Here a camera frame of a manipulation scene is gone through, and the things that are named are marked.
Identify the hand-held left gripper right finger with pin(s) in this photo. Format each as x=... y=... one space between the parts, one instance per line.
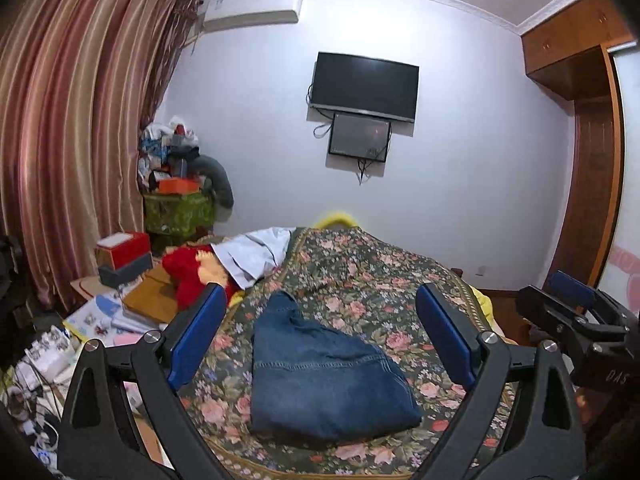
x=442 y=332

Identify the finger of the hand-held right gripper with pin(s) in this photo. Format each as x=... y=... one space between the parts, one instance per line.
x=572 y=291

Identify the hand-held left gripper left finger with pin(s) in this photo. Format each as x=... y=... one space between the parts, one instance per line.
x=197 y=332

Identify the blue denim jacket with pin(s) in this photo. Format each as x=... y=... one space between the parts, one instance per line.
x=320 y=375

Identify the pile of bags and clothes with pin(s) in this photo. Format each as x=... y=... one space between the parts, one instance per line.
x=165 y=145

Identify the brown cardboard box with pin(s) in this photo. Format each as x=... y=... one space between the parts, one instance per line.
x=150 y=297

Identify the red plush toy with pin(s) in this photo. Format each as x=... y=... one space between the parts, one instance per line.
x=185 y=270

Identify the white shirt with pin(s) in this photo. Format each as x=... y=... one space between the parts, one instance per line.
x=250 y=255

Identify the grey box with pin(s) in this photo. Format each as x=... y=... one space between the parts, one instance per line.
x=125 y=271

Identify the dark floral bed blanket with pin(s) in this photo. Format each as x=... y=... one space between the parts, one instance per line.
x=365 y=275

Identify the wooden door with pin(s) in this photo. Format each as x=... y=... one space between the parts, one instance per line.
x=595 y=185

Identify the red box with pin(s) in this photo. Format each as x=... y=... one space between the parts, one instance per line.
x=125 y=249

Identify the orange box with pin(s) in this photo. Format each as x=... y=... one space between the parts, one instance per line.
x=177 y=186

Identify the grey plush cushion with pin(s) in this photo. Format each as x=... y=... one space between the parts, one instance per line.
x=220 y=180

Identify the striped brown curtain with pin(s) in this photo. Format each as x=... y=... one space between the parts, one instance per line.
x=75 y=125

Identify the wooden overhead cabinet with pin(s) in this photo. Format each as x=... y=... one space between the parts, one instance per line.
x=570 y=40

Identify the white air conditioner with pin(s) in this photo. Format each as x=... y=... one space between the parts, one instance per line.
x=250 y=10

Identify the small wall monitor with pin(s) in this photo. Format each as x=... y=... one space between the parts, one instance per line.
x=359 y=136

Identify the black wall television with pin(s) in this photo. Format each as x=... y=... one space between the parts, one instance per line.
x=364 y=86

